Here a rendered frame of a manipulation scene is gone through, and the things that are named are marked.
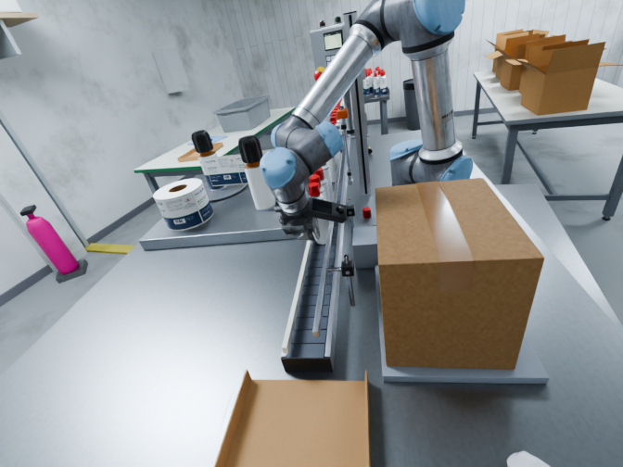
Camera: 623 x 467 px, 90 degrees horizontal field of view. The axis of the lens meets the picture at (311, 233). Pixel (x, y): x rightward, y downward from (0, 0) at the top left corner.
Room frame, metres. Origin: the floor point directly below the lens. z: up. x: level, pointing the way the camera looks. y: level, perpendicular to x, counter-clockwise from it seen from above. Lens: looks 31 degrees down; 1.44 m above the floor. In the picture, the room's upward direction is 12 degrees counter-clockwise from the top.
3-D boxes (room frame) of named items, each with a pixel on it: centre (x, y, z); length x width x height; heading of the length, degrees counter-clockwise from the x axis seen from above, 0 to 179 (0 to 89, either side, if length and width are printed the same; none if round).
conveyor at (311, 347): (1.24, -0.12, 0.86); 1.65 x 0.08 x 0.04; 167
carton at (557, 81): (2.10, -1.79, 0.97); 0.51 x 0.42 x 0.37; 71
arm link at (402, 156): (0.97, -0.37, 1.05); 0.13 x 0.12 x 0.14; 24
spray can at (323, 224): (0.87, -0.03, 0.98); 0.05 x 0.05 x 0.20
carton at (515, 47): (2.86, -2.10, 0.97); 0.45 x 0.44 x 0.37; 69
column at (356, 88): (1.25, -0.27, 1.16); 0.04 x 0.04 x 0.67; 77
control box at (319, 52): (1.32, -0.23, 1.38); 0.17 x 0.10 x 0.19; 42
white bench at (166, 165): (3.34, 0.61, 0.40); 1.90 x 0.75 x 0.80; 156
